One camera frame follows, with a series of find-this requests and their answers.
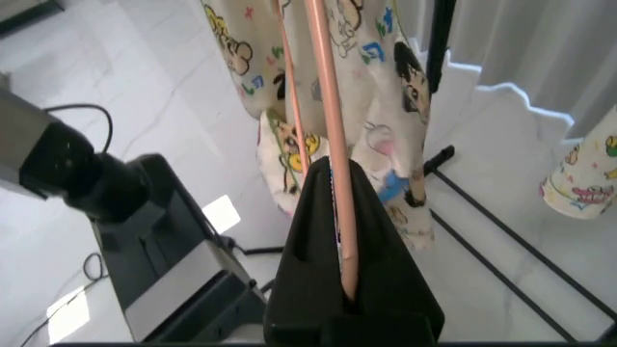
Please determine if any black cable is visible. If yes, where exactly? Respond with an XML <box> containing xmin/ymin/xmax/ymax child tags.
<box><xmin>226</xmin><ymin>235</ymin><xmax>285</xmax><ymax>256</ymax></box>
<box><xmin>18</xmin><ymin>252</ymin><xmax>110</xmax><ymax>347</ymax></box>
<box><xmin>43</xmin><ymin>103</ymin><xmax>115</xmax><ymax>155</ymax></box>

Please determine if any cream printed garment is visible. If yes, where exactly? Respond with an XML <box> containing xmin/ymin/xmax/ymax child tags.
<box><xmin>201</xmin><ymin>0</ymin><xmax>435</xmax><ymax>252</ymax></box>
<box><xmin>539</xmin><ymin>103</ymin><xmax>617</xmax><ymax>221</ymax></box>

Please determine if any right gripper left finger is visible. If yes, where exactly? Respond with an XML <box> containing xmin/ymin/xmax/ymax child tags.
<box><xmin>262</xmin><ymin>155</ymin><xmax>346</xmax><ymax>339</ymax></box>

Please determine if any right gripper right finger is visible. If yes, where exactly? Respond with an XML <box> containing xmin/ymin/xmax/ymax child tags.
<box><xmin>346</xmin><ymin>160</ymin><xmax>445</xmax><ymax>341</ymax></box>

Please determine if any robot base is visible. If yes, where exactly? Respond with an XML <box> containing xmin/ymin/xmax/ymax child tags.
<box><xmin>91</xmin><ymin>152</ymin><xmax>269</xmax><ymax>344</ymax></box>

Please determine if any pink clothes hanger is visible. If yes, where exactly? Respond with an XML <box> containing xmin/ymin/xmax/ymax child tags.
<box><xmin>270</xmin><ymin>0</ymin><xmax>361</xmax><ymax>301</ymax></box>

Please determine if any black clothes rack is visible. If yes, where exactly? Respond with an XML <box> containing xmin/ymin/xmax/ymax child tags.
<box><xmin>422</xmin><ymin>0</ymin><xmax>617</xmax><ymax>344</ymax></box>

